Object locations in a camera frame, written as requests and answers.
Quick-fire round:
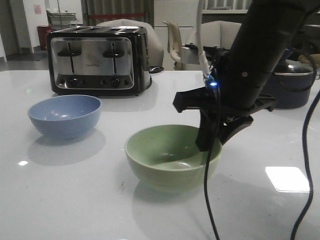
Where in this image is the red barrier belt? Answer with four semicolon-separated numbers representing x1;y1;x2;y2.
87;12;146;19

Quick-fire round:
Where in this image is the white camera cable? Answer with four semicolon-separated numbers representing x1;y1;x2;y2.
195;0;211;81

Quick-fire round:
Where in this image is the beige armchair on right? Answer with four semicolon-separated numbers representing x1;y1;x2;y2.
200;20;242;50

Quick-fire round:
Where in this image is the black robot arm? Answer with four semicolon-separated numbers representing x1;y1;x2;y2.
173;0;320;152

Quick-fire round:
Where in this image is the red trash bin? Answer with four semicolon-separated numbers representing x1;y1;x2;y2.
37;25;52;50

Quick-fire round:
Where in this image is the green bowl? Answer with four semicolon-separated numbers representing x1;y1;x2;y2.
124;124;208;193

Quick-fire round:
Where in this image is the beige wooden chair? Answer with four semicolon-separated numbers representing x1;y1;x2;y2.
163;21;184;71

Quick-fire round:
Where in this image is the beige armchair behind toaster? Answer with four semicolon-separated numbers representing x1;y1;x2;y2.
96;18;164;67

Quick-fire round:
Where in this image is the glass pot lid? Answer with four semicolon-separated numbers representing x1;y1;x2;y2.
273;49;314;76

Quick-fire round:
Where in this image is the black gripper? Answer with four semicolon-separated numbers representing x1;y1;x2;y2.
172;51;279;152

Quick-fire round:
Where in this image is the blue bowl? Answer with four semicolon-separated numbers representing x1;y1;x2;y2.
27;94;102;139

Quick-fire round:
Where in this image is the dark blue cooking pot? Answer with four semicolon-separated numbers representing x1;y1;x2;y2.
262;73;314;109

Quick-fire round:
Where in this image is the pink wall notice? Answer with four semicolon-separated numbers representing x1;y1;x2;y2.
33;4;42;15

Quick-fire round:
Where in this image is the black cable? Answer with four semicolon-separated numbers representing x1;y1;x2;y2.
203;47;320;240

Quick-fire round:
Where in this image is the black and chrome toaster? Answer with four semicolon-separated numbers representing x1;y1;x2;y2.
46;26;152;96

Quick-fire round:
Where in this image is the white refrigerator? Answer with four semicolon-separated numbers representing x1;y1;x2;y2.
153;0;198;52

